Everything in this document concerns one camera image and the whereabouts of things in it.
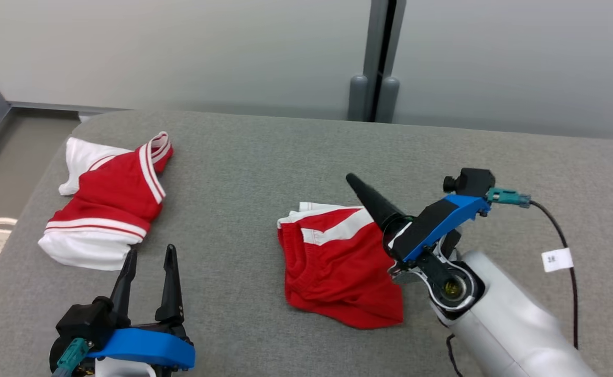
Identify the red white basketball jersey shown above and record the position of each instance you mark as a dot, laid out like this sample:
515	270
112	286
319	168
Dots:
115	193

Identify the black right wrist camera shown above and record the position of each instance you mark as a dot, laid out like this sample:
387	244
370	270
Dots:
471	182

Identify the red shorts white stripe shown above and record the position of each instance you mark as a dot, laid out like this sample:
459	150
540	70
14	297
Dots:
338	272

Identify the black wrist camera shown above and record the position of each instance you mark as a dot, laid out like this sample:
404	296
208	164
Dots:
471	182
84	319

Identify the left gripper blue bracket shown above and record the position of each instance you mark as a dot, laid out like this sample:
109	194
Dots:
144	348

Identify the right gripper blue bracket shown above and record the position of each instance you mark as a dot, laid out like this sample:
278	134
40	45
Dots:
432	222

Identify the grey metal partition post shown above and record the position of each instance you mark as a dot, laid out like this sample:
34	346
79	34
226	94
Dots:
377	52

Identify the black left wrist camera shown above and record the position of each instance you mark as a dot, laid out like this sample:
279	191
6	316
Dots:
84	319

